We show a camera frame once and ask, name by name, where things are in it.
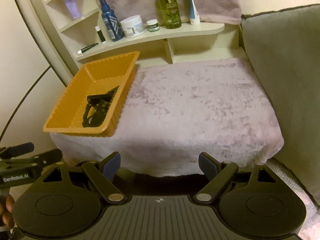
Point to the dark blue spray bottle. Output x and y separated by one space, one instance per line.
111 21

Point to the black tube with white cap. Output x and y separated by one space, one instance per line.
83 50

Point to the cream wooden corner shelf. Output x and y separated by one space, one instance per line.
204 41

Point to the black wrist watch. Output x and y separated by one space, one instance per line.
96 109

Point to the grey-green pillow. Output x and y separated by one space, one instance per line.
283 48

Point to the small white cream jar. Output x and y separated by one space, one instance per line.
152 25

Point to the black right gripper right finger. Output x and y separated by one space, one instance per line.
219 175

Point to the large white cream jar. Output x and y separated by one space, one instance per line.
132 26

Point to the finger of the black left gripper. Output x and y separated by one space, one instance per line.
39 161
15 151

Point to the small black white-capped stick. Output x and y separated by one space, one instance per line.
100 34

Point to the person's left hand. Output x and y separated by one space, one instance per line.
6 212

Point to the blue and white tube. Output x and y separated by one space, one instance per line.
194 16

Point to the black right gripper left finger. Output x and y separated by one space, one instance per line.
101 173

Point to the green olive oil spray bottle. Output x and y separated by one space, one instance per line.
170 13

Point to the purple lotion tube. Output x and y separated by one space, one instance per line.
73 8

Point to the orange plastic tray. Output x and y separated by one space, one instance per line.
94 78

